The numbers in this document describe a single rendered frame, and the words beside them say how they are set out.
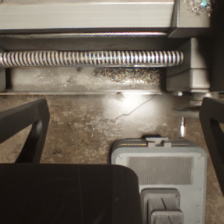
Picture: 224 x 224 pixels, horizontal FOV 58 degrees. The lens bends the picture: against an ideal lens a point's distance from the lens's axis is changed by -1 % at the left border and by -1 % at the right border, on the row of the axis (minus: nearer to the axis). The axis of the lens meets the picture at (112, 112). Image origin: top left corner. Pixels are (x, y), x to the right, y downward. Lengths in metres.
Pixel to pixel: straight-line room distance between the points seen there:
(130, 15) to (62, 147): 1.07
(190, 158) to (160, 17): 0.83
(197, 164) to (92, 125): 0.67
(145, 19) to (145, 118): 0.90
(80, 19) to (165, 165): 0.87
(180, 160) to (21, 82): 0.89
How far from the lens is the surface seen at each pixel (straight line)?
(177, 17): 0.50
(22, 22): 0.57
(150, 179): 1.18
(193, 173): 1.22
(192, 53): 0.57
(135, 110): 1.34
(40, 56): 0.64
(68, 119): 1.38
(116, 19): 0.53
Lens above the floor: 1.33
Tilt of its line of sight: 85 degrees down
